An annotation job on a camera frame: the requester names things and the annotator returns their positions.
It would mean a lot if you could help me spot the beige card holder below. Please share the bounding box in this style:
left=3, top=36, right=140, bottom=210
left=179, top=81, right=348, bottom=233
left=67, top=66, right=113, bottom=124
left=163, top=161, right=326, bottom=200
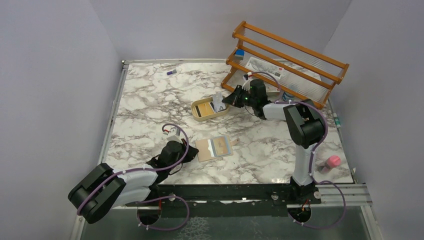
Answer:
left=195, top=135, right=240, bottom=163

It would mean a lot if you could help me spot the blue white small jar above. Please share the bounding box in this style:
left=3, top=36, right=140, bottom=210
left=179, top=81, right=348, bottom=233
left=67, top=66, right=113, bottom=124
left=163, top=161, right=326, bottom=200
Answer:
left=281, top=92, right=295, bottom=102

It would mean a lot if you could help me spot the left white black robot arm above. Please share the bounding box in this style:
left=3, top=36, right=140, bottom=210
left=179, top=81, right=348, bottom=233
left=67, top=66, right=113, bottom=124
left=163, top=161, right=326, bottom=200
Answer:
left=67, top=140, right=200, bottom=224

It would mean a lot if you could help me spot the small grey box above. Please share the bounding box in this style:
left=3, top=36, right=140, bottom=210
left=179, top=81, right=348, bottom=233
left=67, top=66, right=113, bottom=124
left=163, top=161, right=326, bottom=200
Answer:
left=266, top=86, right=280, bottom=97

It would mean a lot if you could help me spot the blue grey eraser block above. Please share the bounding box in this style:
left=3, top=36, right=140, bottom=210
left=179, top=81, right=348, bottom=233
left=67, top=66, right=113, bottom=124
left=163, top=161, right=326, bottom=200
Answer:
left=233, top=49, right=245, bottom=60

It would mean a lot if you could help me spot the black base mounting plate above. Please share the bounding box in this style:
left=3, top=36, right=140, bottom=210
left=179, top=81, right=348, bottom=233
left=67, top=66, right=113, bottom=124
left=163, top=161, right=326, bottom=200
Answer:
left=127, top=182, right=322, bottom=218

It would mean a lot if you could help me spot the pink round cap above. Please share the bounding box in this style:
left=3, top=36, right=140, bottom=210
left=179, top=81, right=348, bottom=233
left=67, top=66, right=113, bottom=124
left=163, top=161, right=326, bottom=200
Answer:
left=317, top=155, right=342, bottom=174

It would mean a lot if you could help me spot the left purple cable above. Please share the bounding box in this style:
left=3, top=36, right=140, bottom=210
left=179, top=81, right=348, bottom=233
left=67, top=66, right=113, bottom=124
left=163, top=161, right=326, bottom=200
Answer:
left=76, top=123, right=191, bottom=232

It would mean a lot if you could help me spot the tan card in holder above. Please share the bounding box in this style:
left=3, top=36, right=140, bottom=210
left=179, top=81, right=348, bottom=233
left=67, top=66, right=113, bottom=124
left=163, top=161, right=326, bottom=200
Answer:
left=211, top=136, right=230, bottom=157

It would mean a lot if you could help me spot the beige oval tray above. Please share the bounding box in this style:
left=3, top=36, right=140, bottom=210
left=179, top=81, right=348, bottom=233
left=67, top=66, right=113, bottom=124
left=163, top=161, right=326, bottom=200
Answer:
left=190, top=96, right=230, bottom=122

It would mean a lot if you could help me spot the orange wooden shelf rack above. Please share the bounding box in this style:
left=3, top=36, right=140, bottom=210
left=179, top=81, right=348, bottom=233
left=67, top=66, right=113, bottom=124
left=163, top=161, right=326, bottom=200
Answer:
left=220, top=21, right=350, bottom=109

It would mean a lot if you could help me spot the yellow card with black stripe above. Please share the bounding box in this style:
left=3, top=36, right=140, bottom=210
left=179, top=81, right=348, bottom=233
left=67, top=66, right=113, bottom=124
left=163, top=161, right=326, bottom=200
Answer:
left=194, top=102, right=215, bottom=118

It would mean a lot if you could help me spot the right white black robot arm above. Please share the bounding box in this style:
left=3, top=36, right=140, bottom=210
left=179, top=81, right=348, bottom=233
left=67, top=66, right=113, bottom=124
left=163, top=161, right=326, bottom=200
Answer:
left=222, top=79, right=328, bottom=186

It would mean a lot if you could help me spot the green white tube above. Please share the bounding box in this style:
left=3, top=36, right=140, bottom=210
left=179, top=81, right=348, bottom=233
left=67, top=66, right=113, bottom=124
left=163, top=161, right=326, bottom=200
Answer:
left=332, top=112, right=341, bottom=129

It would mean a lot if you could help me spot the clear printed packet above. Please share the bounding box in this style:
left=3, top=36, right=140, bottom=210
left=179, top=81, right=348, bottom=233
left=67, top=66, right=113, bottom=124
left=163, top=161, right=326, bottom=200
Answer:
left=246, top=56, right=287, bottom=80

